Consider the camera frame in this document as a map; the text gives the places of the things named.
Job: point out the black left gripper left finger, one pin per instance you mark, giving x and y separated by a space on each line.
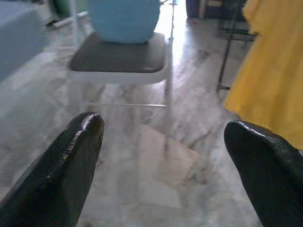
54 177

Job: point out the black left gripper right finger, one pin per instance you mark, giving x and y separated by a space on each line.
272 179

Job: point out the yellow shirt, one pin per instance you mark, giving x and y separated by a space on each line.
272 71

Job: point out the white folding chair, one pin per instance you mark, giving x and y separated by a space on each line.
118 59

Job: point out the black metal drying rack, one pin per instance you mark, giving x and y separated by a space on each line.
227 47

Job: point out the light blue cushion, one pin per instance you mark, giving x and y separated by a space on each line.
125 21

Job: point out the purple armchair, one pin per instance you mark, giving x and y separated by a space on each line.
208 8

